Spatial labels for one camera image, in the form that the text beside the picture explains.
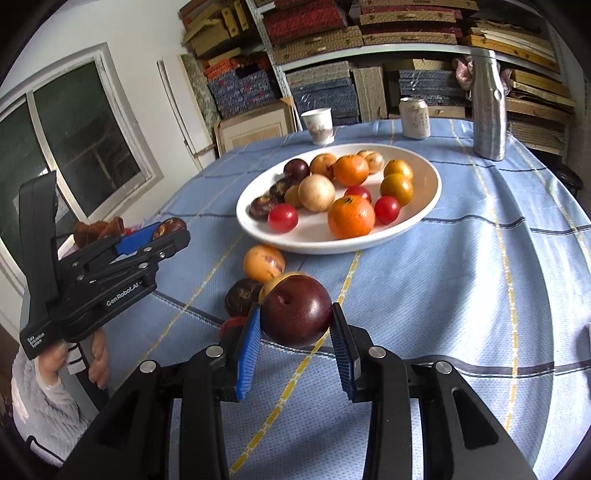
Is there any yellow brown round fruit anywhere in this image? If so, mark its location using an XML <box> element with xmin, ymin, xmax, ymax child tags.
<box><xmin>309</xmin><ymin>153</ymin><xmax>339</xmax><ymax>181</ymax></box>

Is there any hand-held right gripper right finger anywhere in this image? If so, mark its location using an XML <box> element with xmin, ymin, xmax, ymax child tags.
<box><xmin>329</xmin><ymin>302</ymin><xmax>539</xmax><ymax>480</ymax></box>

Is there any pink cloth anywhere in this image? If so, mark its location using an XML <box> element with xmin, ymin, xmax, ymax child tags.
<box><xmin>452</xmin><ymin>54</ymin><xmax>476</xmax><ymax>90</ymax></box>

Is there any stack of grey blue boxes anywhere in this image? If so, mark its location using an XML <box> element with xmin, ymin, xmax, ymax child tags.
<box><xmin>284</xmin><ymin>60</ymin><xmax>361</xmax><ymax>125</ymax></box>

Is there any white leaning board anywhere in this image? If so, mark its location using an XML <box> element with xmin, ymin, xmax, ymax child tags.
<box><xmin>157</xmin><ymin>58</ymin><xmax>204</xmax><ymax>169</ymax></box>

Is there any white oval plate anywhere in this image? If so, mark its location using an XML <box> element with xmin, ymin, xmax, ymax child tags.
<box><xmin>235</xmin><ymin>143</ymin><xmax>443</xmax><ymax>256</ymax></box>

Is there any pale tan round fruit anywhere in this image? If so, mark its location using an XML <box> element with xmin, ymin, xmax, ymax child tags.
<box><xmin>298</xmin><ymin>174</ymin><xmax>336</xmax><ymax>213</ymax></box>

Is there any silver ribbed bottle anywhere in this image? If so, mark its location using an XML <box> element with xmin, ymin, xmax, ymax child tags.
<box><xmin>470</xmin><ymin>49</ymin><xmax>508</xmax><ymax>162</ymax></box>

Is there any white framed window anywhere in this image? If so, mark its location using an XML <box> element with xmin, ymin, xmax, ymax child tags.
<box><xmin>0</xmin><ymin>44</ymin><xmax>164</xmax><ymax>296</ymax></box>

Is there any grey metal shelf rack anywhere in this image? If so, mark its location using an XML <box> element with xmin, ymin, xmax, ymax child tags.
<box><xmin>245</xmin><ymin>0</ymin><xmax>578</xmax><ymax>134</ymax></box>

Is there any dark purple plum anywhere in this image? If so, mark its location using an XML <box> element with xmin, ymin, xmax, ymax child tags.
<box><xmin>283</xmin><ymin>158</ymin><xmax>311</xmax><ymax>184</ymax></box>

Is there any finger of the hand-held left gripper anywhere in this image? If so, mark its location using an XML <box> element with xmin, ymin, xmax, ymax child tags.
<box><xmin>95</xmin><ymin>229</ymin><xmax>191</xmax><ymax>289</ymax></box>
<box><xmin>74</xmin><ymin>222</ymin><xmax>163</xmax><ymax>269</ymax></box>

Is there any dark chair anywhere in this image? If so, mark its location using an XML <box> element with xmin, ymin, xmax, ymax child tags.
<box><xmin>551</xmin><ymin>161</ymin><xmax>585</xmax><ymax>199</ymax></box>

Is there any stack of dark blue boxes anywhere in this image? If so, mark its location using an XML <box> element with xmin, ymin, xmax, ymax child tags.
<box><xmin>398</xmin><ymin>69</ymin><xmax>472</xmax><ymax>109</ymax></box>

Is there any large orange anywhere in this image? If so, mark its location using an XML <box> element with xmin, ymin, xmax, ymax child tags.
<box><xmin>328</xmin><ymin>194</ymin><xmax>376</xmax><ymax>240</ymax></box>

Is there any tan striped round fruit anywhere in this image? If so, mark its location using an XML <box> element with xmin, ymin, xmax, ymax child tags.
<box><xmin>356</xmin><ymin>150</ymin><xmax>386</xmax><ymax>175</ymax></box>

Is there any small mandarin orange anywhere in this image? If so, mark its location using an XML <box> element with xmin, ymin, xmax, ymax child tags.
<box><xmin>333</xmin><ymin>154</ymin><xmax>370</xmax><ymax>188</ymax></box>

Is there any light wooden door panel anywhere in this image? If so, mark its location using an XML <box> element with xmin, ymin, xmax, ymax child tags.
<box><xmin>215</xmin><ymin>97</ymin><xmax>298</xmax><ymax>158</ymax></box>

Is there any orange blotched round fruit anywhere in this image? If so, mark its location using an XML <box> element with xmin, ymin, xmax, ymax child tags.
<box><xmin>243</xmin><ymin>244</ymin><xmax>287</xmax><ymax>284</ymax></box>

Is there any brown plush cloth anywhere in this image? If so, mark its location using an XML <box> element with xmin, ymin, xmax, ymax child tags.
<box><xmin>73</xmin><ymin>217</ymin><xmax>125</xmax><ymax>247</ymax></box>

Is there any tan brown round fruit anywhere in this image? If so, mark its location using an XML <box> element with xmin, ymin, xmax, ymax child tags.
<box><xmin>259</xmin><ymin>271</ymin><xmax>310</xmax><ymax>303</ymax></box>

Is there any white drink can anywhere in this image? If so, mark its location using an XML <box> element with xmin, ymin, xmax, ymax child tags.
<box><xmin>399</xmin><ymin>97</ymin><xmax>432</xmax><ymax>140</ymax></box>

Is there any yellow orange round fruit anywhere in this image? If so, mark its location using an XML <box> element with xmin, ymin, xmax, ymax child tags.
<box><xmin>380</xmin><ymin>173</ymin><xmax>414</xmax><ymax>206</ymax></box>
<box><xmin>383</xmin><ymin>159</ymin><xmax>414</xmax><ymax>182</ymax></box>

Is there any person's left forearm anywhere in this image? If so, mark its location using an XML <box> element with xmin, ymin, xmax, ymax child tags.
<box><xmin>11</xmin><ymin>355</ymin><xmax>93</xmax><ymax>467</ymax></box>

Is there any green marbled board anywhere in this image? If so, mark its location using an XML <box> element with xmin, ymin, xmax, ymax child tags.
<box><xmin>180</xmin><ymin>53</ymin><xmax>222</xmax><ymax>134</ymax></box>

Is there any person's left hand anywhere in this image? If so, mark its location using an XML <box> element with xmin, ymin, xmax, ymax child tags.
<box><xmin>36</xmin><ymin>330</ymin><xmax>112</xmax><ymax>389</ymax></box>

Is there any white paper cup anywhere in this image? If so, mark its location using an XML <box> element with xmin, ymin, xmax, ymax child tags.
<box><xmin>301</xmin><ymin>107</ymin><xmax>335</xmax><ymax>147</ymax></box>

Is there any dark red plum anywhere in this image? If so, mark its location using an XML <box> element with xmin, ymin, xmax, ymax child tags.
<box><xmin>260</xmin><ymin>275</ymin><xmax>334</xmax><ymax>349</ymax></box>

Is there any stack of blue patterned boxes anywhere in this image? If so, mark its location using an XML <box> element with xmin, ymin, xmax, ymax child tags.
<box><xmin>203</xmin><ymin>58</ymin><xmax>282</xmax><ymax>118</ymax></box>

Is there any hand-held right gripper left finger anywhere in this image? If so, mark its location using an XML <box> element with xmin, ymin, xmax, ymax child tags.
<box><xmin>58</xmin><ymin>305</ymin><xmax>263</xmax><ymax>480</ymax></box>

